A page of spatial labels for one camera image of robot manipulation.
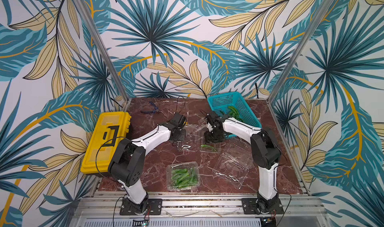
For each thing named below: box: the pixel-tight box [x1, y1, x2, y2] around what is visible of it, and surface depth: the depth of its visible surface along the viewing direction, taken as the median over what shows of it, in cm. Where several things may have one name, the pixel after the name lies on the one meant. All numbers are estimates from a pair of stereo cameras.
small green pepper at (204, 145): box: [200, 144, 217, 151], surface depth 94 cm
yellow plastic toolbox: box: [80, 111, 132, 175], surface depth 84 cm
